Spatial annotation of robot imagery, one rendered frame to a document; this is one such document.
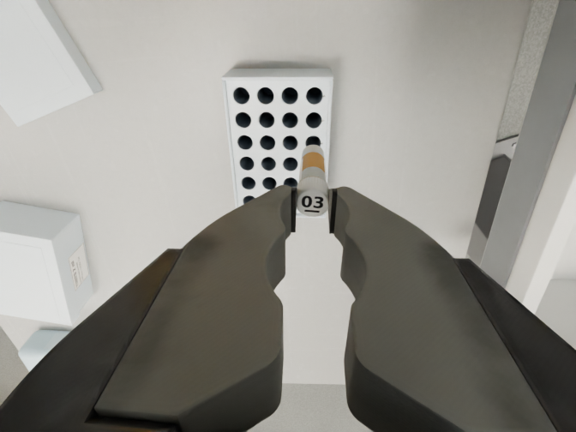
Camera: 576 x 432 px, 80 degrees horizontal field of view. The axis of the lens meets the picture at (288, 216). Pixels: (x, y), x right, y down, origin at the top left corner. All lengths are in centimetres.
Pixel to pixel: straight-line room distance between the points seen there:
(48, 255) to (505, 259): 41
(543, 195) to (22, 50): 39
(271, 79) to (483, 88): 18
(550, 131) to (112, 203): 38
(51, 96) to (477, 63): 36
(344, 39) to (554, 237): 20
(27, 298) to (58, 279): 6
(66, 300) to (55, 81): 23
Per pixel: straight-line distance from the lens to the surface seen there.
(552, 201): 25
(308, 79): 28
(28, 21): 37
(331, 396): 210
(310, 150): 15
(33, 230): 43
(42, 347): 59
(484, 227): 99
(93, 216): 44
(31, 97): 39
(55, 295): 47
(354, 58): 32
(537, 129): 27
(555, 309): 35
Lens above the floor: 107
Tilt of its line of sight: 58 degrees down
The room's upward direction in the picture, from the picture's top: 173 degrees counter-clockwise
